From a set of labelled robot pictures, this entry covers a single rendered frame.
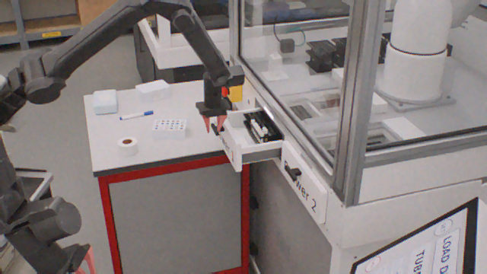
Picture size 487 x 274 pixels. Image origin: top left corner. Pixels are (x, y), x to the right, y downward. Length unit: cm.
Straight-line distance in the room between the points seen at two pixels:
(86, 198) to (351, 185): 199
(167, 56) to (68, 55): 123
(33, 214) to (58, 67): 46
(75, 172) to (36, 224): 234
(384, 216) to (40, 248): 86
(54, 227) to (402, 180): 86
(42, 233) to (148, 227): 114
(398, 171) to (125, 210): 104
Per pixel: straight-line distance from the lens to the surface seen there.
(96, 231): 279
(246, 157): 166
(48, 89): 131
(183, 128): 196
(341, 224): 138
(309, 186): 148
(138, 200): 196
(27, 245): 97
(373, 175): 132
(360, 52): 115
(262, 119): 180
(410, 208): 146
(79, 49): 125
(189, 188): 197
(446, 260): 92
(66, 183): 319
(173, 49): 244
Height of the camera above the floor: 176
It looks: 30 degrees down
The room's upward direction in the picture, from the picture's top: straight up
